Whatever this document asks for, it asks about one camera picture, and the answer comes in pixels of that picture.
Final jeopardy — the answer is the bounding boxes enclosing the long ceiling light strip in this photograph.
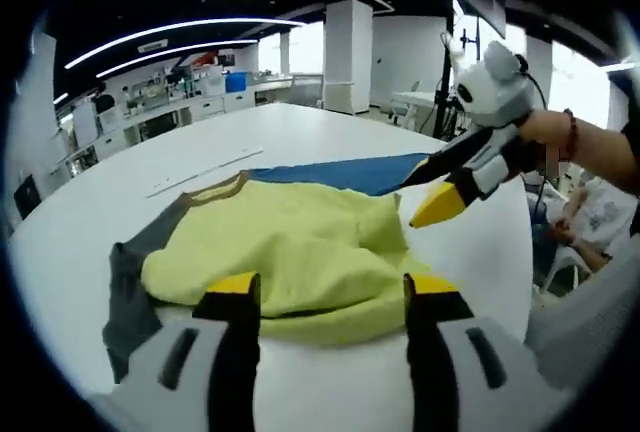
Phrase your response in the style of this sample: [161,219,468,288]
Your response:
[94,38,262,79]
[63,18,307,71]

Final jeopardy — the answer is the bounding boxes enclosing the black chair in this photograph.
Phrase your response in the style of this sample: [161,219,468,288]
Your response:
[13,173,42,222]

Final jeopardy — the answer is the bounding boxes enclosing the black tripod stand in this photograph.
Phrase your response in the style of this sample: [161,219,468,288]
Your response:
[432,15,482,142]

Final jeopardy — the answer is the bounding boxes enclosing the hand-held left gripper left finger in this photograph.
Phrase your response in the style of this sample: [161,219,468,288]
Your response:
[104,271,263,432]

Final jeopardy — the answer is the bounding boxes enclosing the white counter cabinets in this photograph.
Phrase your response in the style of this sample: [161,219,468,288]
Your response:
[93,85,262,149]

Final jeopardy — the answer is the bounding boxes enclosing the blue storage bin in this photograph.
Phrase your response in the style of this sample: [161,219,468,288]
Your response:
[224,70,250,94]

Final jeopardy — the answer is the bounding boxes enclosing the white chair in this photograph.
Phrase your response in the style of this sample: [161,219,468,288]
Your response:
[541,243,585,295]

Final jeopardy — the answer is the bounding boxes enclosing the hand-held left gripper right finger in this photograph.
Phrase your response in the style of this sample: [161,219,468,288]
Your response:
[402,271,562,432]

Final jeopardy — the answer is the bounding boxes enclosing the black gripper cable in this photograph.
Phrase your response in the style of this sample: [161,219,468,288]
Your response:
[516,53,550,110]

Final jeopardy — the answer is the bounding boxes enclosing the white template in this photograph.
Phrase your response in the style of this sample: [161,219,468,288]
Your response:
[145,144,265,200]

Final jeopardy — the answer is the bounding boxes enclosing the person's right hand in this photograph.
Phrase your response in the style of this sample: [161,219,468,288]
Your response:
[512,108,570,154]

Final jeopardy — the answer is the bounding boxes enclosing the yellow-green garment with grey and blue sleeves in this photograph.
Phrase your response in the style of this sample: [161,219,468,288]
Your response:
[102,151,437,384]

